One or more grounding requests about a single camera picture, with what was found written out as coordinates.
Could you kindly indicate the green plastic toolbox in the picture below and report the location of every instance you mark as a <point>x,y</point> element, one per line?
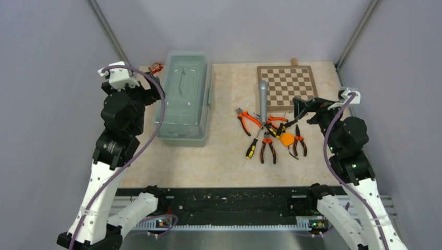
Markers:
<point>187,83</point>

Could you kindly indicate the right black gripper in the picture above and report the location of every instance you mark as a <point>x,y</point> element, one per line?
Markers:
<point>319,105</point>

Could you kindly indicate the wooden chessboard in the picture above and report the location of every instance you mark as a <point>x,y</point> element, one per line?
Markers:
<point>286,83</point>

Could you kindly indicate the grey metal flashlight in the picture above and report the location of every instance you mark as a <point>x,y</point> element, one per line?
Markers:
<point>263,86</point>

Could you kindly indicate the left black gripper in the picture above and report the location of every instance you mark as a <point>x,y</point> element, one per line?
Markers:
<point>151,94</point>

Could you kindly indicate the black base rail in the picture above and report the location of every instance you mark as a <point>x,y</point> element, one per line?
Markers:
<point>260,207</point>

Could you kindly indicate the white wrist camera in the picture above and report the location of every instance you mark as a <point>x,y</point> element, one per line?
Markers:
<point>348,96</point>
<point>120,78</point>

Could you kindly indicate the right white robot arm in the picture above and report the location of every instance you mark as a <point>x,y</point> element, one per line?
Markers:
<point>344,138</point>

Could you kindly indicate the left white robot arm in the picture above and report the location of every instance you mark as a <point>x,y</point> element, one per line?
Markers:
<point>115,149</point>

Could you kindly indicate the large black yellow screwdriver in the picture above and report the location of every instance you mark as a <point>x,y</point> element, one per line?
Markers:
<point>251,149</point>

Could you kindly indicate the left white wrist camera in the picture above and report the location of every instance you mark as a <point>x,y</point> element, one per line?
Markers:
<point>120,78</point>

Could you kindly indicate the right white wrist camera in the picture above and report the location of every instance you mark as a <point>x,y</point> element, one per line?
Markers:
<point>348,96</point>

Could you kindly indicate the orange long nose pliers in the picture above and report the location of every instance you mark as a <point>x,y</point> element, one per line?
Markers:
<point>270,119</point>

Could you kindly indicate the orange tape measure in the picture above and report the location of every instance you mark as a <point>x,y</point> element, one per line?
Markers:
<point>287,139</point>

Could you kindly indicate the small wooden block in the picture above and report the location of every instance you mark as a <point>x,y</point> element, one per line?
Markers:
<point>294,62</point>

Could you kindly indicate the orange needle nose pliers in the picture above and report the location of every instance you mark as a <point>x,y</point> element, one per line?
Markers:
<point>299,139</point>

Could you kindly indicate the red small toy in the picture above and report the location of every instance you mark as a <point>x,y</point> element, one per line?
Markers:
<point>155,68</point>

